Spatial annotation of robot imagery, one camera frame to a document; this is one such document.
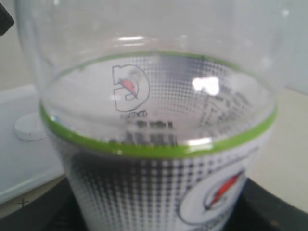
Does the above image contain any clear plastic drink bottle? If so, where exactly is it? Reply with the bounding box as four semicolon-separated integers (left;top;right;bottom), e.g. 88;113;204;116
14;0;289;231

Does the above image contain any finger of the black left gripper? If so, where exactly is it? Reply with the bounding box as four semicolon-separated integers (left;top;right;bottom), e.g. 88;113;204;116
0;3;15;36

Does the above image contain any white rectangular plastic tray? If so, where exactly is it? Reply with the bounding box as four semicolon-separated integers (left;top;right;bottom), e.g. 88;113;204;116
0;84;64;203

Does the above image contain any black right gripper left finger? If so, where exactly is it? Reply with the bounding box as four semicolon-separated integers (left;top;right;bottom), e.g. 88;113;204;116
0;179;87;231

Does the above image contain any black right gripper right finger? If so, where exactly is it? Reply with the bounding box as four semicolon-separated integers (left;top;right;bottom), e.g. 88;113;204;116
224;179;308;231

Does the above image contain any white bottle cap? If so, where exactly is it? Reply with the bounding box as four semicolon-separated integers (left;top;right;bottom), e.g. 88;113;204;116
15;112;46;142

